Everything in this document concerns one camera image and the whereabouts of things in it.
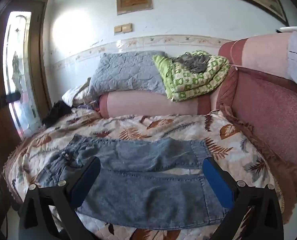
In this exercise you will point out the pink upholstered sofa backrest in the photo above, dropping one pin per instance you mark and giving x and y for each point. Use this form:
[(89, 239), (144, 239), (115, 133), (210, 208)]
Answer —
[(271, 110)]

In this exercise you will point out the white plastic object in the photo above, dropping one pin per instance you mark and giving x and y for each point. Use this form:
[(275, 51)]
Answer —
[(293, 29)]

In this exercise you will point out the leaf-print blanket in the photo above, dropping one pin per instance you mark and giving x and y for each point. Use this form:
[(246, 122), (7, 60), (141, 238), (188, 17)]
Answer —
[(163, 127)]

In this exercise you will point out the cream pillow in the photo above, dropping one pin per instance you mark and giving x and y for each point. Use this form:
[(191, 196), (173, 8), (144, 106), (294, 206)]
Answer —
[(73, 96)]

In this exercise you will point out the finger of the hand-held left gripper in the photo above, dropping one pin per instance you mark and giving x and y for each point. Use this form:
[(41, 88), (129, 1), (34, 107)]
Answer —
[(13, 96)]

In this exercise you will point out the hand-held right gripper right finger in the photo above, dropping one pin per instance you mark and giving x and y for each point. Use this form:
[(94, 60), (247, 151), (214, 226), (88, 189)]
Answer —
[(218, 185)]

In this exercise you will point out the beige wall plaque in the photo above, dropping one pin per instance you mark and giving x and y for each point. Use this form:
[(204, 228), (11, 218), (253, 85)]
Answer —
[(134, 1)]

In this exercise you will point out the grey crumpled cloth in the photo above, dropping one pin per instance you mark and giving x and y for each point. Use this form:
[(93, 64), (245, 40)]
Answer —
[(193, 63)]

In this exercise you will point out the wooden stained glass door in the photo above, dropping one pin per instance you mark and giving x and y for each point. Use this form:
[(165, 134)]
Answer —
[(38, 55)]

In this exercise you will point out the blue denim pants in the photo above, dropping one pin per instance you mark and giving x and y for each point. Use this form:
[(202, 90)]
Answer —
[(143, 195)]

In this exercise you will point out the beige wall switch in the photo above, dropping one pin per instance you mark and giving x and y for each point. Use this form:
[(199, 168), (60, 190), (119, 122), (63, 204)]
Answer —
[(123, 28)]

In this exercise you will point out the black cloth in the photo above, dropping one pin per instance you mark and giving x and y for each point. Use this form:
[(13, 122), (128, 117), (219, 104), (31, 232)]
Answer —
[(56, 115)]

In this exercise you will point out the green patterned quilt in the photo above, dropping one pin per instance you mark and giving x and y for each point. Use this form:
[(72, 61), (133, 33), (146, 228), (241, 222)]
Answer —
[(196, 82)]

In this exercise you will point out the pink bolster cushion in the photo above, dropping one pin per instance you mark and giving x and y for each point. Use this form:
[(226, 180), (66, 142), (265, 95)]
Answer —
[(151, 105)]

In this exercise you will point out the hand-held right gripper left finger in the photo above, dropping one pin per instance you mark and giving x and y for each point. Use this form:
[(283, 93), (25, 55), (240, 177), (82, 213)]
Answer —
[(86, 180)]

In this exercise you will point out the grey quilted pillow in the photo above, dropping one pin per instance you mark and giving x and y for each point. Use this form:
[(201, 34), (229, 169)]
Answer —
[(128, 72)]

